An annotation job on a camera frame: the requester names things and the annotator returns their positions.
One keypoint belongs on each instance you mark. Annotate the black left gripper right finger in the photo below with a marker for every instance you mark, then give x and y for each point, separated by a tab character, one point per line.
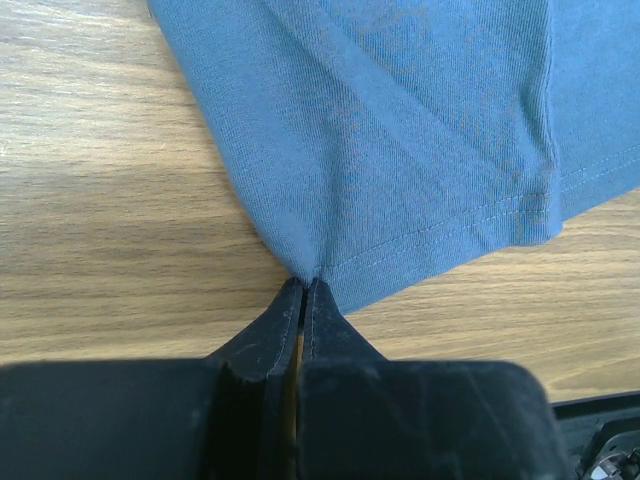
362	416

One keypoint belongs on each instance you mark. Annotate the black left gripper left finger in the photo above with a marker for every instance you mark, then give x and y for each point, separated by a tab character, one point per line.
223	416

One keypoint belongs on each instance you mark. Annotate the blue-grey t-shirt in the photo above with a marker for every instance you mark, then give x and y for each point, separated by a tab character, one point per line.
375	144

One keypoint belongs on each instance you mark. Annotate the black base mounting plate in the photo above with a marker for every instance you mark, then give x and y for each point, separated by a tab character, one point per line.
601	435

